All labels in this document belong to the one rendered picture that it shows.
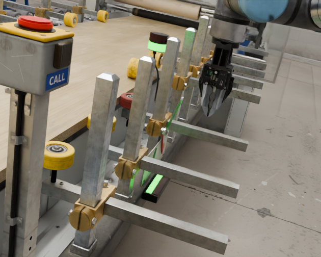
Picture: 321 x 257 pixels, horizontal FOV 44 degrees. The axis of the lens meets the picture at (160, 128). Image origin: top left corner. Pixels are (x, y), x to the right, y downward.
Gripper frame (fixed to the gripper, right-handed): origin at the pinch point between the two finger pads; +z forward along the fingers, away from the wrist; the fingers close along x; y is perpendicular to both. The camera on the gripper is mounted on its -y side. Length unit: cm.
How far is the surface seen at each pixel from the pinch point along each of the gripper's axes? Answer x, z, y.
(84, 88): -43.7, 8.5, -15.6
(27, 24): -18, -24, 63
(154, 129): -16.3, 13.9, -10.5
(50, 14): -117, 4, -122
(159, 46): -20.1, -11.8, -12.4
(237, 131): 13, 88, -243
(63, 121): -35.6, 8.5, 14.6
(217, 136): 3.4, 12.9, -17.1
